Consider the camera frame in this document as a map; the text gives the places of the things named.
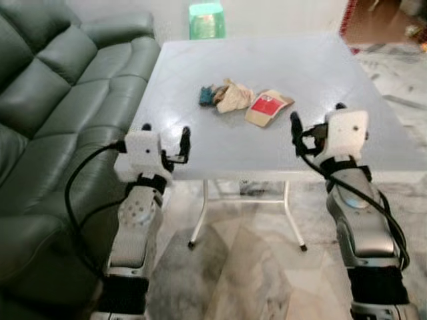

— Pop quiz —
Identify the dark teal crumpled wrapper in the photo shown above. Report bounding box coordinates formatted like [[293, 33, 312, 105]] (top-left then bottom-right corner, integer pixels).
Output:
[[197, 84, 220, 108]]

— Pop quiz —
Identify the white metal table leg frame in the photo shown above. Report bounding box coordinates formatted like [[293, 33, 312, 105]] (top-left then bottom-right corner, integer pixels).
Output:
[[188, 179, 308, 252]]

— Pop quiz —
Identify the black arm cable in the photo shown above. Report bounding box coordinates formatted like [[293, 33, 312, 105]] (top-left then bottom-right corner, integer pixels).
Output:
[[294, 148, 410, 271], [63, 140, 129, 277]]

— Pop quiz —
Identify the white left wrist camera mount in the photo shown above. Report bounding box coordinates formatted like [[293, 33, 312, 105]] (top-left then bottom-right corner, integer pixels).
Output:
[[114, 130, 175, 181]]

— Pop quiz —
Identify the green plastic stool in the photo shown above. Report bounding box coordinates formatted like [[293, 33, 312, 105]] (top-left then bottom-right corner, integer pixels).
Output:
[[189, 2, 226, 40]]

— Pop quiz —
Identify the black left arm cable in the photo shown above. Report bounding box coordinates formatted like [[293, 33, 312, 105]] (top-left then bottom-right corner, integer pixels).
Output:
[[63, 140, 129, 277]]

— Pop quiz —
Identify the brown paper bag red label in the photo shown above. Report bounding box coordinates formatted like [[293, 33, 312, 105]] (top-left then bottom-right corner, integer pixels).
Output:
[[244, 89, 295, 128]]

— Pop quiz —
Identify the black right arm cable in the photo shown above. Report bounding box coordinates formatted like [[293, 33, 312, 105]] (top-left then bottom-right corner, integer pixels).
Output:
[[294, 148, 410, 271]]

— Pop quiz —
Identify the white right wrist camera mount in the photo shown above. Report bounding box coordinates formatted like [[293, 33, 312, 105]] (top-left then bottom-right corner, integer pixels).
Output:
[[323, 110, 370, 161]]

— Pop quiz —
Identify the dark green leather sofa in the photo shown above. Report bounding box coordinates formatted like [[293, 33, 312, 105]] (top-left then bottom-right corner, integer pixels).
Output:
[[0, 0, 161, 309]]

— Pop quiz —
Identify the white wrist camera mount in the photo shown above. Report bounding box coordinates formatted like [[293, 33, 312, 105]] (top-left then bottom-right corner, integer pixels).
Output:
[[114, 130, 175, 181], [323, 110, 370, 161]]

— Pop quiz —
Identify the red tiled door frame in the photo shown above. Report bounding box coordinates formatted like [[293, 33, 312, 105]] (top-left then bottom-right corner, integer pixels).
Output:
[[339, 0, 361, 39]]

